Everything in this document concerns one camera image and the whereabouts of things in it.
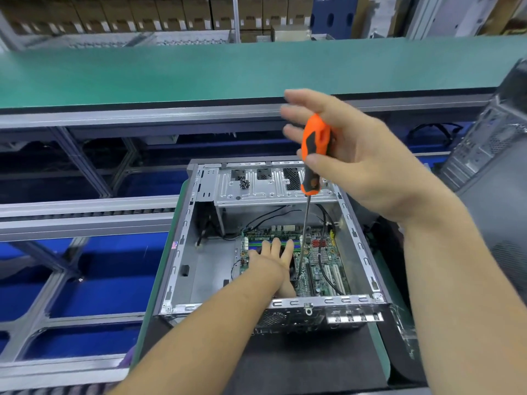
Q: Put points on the person's right hand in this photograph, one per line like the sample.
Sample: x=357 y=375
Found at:
x=370 y=164

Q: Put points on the person's left hand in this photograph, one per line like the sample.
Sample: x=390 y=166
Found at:
x=272 y=265

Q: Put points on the green RAM stick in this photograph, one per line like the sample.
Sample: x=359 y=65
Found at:
x=268 y=239

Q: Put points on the green motherboard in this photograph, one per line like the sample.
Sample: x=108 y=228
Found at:
x=325 y=263

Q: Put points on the black and silver computer case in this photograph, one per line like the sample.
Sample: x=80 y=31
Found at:
x=198 y=259

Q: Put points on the person's left forearm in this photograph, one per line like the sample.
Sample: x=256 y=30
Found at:
x=198 y=341

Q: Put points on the grey computer tower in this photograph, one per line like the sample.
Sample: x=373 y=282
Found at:
x=490 y=131

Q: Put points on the dark grey case side panel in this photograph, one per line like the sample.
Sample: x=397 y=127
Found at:
x=502 y=218

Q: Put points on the green conveyor belt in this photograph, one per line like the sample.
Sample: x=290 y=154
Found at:
x=206 y=74

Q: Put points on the stack of cardboard boxes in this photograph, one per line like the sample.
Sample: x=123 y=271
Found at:
x=148 y=10

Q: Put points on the aluminium roller conveyor rail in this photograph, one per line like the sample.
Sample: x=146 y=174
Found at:
x=82 y=218

